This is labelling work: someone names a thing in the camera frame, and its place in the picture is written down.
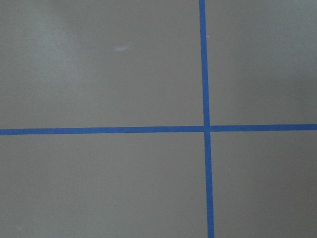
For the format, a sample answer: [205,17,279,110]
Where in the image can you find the brown table mat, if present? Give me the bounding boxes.
[0,0,317,238]

